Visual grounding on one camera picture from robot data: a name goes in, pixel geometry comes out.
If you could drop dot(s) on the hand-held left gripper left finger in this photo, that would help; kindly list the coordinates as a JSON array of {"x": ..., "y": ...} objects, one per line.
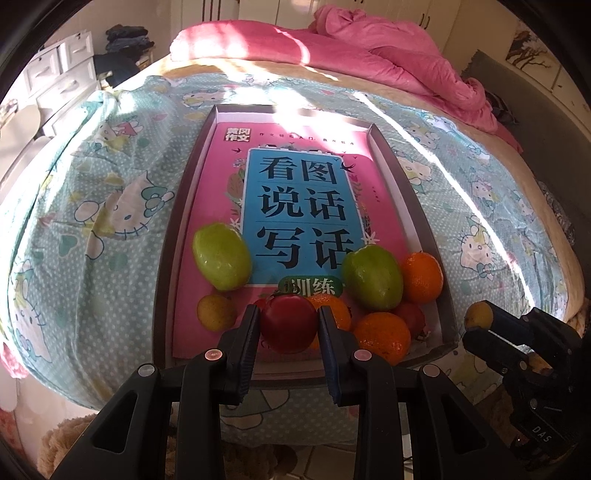
[{"x": 247, "y": 350}]

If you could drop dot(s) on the dark bag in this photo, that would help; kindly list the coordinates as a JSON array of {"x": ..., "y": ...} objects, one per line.
[{"x": 115, "y": 69}]

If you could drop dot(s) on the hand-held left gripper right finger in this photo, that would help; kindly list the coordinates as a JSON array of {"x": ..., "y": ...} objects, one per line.
[{"x": 330, "y": 355}]

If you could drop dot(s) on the cat printed blue blanket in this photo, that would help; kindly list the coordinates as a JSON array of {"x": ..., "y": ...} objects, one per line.
[{"x": 92, "y": 277}]

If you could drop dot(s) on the small yellow fruit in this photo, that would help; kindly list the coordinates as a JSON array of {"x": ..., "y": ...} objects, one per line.
[
  {"x": 476, "y": 316},
  {"x": 216, "y": 311}
]

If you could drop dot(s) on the orange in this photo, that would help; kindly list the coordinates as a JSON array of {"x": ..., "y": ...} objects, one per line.
[
  {"x": 340, "y": 311},
  {"x": 422, "y": 277},
  {"x": 382, "y": 337}
]

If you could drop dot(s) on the dark patterned pillow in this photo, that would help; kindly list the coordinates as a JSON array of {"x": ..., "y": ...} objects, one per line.
[{"x": 556, "y": 212}]

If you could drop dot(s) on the tree painting wall poster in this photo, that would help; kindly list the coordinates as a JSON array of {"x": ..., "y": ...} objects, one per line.
[{"x": 531, "y": 46}]

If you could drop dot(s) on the green apple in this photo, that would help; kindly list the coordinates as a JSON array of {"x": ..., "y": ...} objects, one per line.
[
  {"x": 371, "y": 277},
  {"x": 221, "y": 256}
]

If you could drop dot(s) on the pink and blue book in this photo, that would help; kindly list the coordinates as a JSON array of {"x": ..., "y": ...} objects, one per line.
[{"x": 300, "y": 207}]

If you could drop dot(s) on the dark striped pillow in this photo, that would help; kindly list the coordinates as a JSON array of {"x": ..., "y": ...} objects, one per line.
[{"x": 503, "y": 110}]

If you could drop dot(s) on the brown plush toy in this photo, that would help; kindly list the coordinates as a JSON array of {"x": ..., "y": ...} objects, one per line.
[{"x": 64, "y": 447}]

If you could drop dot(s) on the pink quilt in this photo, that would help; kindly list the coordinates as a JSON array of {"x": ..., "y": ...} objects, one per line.
[{"x": 323, "y": 50}]

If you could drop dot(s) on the pile of dark clothes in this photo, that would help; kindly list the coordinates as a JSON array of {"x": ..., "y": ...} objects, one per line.
[{"x": 129, "y": 38}]

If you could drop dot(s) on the pink book tray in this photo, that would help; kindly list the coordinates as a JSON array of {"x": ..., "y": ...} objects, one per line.
[{"x": 173, "y": 277}]

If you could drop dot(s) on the white drawer chest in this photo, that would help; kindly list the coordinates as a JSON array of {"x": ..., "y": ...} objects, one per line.
[{"x": 55, "y": 78}]

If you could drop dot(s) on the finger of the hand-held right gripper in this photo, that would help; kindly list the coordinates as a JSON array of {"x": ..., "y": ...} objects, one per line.
[
  {"x": 505, "y": 318},
  {"x": 489, "y": 346}
]

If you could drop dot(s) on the grey headboard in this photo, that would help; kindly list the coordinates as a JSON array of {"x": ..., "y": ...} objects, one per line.
[{"x": 531, "y": 92}]

